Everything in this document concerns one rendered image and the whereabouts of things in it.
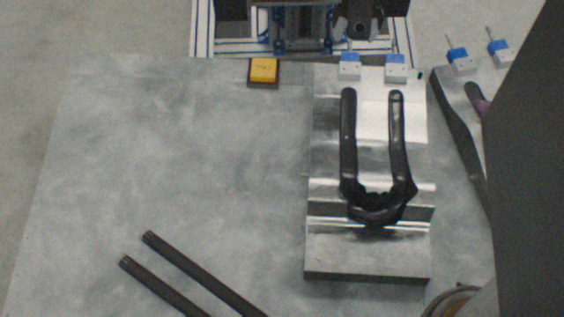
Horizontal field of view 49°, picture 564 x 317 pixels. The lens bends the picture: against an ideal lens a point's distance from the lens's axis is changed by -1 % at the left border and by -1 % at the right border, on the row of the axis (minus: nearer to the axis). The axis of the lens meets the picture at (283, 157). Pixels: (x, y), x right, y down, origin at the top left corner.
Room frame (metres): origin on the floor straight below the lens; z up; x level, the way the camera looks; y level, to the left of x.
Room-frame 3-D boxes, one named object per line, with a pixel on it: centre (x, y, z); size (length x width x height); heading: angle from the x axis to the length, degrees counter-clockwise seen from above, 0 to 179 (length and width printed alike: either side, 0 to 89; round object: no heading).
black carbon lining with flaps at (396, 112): (0.64, -0.20, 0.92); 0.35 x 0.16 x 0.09; 176
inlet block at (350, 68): (0.90, -0.16, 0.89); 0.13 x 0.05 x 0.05; 176
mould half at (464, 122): (0.69, -0.55, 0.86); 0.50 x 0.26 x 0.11; 14
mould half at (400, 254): (0.63, -0.19, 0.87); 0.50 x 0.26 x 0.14; 176
